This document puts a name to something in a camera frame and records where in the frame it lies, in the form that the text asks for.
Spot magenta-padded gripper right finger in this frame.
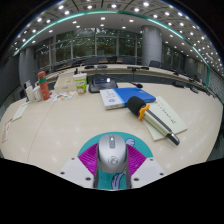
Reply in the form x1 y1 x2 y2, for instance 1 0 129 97
125 143 167 189

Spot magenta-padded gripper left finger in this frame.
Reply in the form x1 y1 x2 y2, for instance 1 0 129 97
59 143 101 189

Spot silver computer mouse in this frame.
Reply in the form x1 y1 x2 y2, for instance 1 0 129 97
96 133 129 174

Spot round teal mouse pad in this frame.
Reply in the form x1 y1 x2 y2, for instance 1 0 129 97
77 131 154 191

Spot cream booklet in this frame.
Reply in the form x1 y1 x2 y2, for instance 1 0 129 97
11 101 30 122
143 96 188 142

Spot blue and white book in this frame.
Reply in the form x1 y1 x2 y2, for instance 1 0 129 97
99 87 157 111

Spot colourful printed leaflet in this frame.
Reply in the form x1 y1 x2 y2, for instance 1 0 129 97
46 90 77 103

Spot green-printed paper cup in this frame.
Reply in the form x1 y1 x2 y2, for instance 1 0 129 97
72 73 88 96

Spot black desk console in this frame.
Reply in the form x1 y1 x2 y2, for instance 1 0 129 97
88 73 118 94

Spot beige cardboard box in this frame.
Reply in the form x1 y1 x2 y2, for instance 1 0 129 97
53 73 78 94

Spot red drink bottle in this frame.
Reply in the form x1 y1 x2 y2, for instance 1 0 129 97
37 70 51 101

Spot tall white cup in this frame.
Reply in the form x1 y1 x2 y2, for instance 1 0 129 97
25 85 36 104

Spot dark office chairs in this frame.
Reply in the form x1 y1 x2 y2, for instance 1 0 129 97
56 54 208 94

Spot ceiling lights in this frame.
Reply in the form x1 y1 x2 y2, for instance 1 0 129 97
13 0 224 78

